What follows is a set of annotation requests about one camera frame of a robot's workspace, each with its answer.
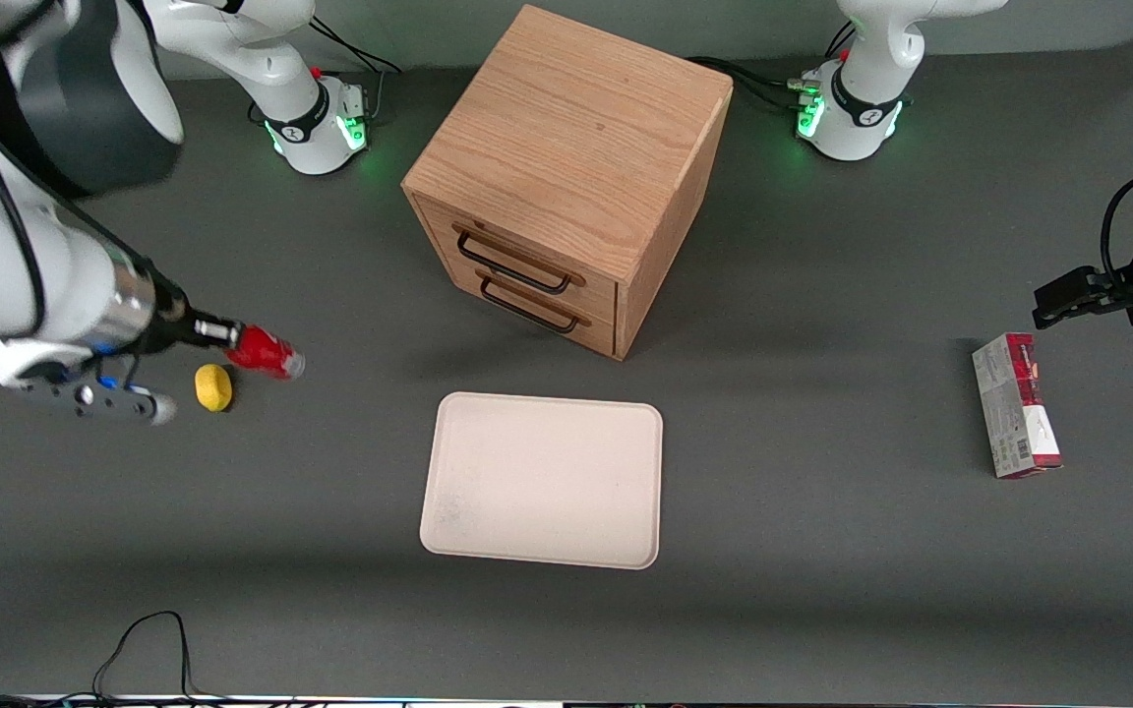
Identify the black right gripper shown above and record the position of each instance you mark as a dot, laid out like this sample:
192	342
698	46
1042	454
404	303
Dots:
165	320

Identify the red coke bottle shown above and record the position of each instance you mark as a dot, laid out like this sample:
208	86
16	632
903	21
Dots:
267	352

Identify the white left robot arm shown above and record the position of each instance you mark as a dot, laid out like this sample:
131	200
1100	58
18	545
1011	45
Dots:
866	88

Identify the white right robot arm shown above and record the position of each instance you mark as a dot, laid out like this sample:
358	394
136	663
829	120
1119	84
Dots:
26	197

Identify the cream rectangular tray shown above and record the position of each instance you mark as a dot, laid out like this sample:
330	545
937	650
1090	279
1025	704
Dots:
547	482

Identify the yellow lemon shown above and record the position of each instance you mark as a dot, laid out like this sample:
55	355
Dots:
213	387

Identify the red white carton box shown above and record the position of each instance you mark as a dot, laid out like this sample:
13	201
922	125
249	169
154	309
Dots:
1014	408

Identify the wooden drawer cabinet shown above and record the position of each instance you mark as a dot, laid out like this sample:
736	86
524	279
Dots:
576	128

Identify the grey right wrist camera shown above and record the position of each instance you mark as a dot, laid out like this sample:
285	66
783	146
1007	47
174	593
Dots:
94	398

